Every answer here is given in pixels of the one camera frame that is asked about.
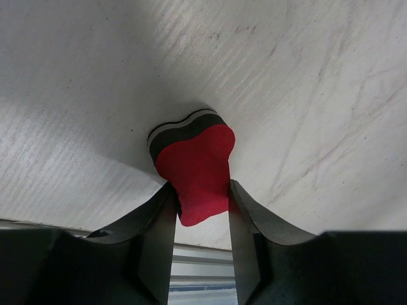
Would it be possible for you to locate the red bone-shaped eraser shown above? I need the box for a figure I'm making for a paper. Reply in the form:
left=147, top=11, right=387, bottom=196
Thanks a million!
left=147, top=109, right=235, bottom=227

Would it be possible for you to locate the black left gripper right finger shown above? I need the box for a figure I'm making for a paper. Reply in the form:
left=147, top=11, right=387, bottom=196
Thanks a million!
left=229, top=180, right=406, bottom=304

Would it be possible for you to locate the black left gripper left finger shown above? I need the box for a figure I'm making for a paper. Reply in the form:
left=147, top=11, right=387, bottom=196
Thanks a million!
left=1, top=184, right=177, bottom=304

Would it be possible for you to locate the aluminium mounting rail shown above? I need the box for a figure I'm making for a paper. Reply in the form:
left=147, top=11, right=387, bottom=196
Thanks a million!
left=1, top=220, right=236, bottom=304

